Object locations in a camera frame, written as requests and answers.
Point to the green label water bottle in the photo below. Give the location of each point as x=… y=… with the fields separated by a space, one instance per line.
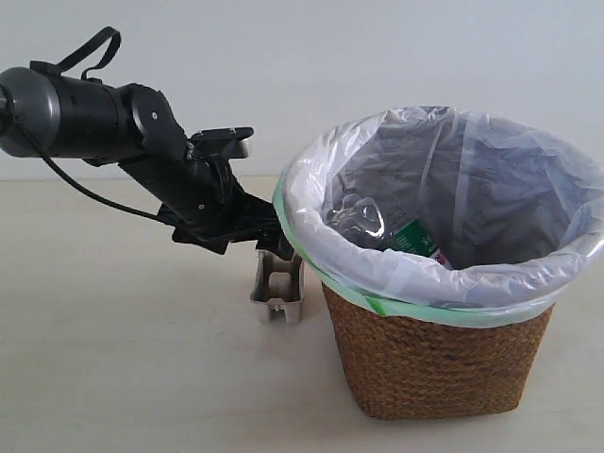
x=372 y=225

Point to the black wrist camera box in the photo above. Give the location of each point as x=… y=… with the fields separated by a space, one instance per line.
x=229 y=142

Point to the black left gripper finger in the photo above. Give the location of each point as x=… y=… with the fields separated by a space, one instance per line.
x=275 y=242

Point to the red label clear bottle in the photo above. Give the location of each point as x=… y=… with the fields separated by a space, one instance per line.
x=440 y=257

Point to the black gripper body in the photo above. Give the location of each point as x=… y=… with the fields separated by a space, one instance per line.
x=206 y=199

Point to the woven wicker waste basket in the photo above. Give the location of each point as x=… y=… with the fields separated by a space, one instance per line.
x=400 y=368

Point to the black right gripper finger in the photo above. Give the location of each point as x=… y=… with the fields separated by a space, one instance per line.
x=185 y=237

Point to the brown cardboard pulp tray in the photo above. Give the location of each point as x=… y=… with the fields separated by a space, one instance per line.
x=278 y=287

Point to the white plastic bin liner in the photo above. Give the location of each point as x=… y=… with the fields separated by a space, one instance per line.
x=517 y=211

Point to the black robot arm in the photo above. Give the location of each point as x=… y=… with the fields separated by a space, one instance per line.
x=49 y=116

